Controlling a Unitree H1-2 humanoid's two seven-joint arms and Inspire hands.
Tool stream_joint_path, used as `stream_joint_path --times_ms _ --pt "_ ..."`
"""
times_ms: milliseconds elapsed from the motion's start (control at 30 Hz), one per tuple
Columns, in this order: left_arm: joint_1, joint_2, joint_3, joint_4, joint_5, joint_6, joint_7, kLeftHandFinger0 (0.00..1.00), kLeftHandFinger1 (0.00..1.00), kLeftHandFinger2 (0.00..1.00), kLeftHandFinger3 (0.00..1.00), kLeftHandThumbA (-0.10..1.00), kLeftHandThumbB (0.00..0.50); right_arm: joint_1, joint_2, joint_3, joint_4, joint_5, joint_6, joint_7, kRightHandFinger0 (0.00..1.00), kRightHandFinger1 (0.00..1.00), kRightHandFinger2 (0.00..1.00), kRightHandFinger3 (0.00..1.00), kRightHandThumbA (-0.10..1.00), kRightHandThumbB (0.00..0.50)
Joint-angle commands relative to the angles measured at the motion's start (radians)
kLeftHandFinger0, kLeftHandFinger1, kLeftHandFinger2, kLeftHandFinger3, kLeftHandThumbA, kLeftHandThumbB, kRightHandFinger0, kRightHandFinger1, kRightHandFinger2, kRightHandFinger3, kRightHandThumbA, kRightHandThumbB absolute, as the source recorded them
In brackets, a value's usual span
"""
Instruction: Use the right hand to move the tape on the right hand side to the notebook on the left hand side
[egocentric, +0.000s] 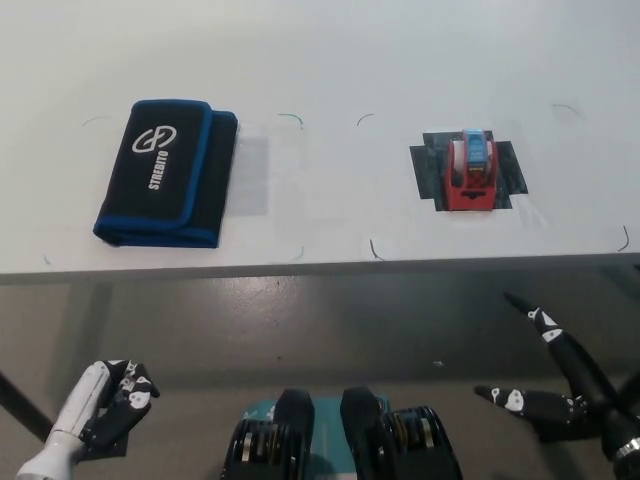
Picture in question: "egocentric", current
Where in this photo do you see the black tape patch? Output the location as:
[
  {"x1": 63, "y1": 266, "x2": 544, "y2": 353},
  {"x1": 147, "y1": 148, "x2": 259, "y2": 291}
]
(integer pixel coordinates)
[{"x1": 409, "y1": 130, "x2": 530, "y2": 213}]

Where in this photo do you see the black ribbed robot right block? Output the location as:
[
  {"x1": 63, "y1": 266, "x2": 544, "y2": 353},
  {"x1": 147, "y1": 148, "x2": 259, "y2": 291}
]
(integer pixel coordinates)
[{"x1": 339, "y1": 385, "x2": 464, "y2": 480}]

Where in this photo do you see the black blue Strebito pouch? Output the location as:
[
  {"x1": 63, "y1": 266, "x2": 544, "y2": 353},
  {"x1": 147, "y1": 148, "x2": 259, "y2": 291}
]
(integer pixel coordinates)
[{"x1": 92, "y1": 99, "x2": 239, "y2": 250}]

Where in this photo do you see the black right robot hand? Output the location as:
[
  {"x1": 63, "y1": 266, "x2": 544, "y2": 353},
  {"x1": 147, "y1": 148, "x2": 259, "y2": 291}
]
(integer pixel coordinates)
[{"x1": 473, "y1": 291, "x2": 640, "y2": 462}]

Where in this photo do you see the red tape dispenser blue tape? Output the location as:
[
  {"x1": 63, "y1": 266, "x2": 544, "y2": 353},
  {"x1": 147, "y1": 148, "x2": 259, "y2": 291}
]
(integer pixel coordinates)
[{"x1": 443, "y1": 128, "x2": 499, "y2": 214}]

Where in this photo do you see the black ribbed robot left block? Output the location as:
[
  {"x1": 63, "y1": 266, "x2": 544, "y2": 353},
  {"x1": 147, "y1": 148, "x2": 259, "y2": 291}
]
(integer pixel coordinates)
[{"x1": 218, "y1": 388, "x2": 317, "y2": 480}]

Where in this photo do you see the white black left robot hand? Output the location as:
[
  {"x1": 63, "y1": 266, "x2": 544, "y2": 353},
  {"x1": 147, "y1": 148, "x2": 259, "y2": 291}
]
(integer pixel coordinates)
[{"x1": 16, "y1": 358, "x2": 162, "y2": 480}]

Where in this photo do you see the black table leg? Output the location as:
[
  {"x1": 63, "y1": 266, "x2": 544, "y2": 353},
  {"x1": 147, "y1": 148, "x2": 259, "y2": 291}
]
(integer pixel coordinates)
[{"x1": 0, "y1": 368, "x2": 54, "y2": 444}]

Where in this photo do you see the black ribbed robot block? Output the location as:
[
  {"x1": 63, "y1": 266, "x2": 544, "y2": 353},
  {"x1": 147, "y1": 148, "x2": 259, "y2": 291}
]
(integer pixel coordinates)
[
  {"x1": 218, "y1": 388, "x2": 317, "y2": 480},
  {"x1": 339, "y1": 385, "x2": 464, "y2": 480}
]

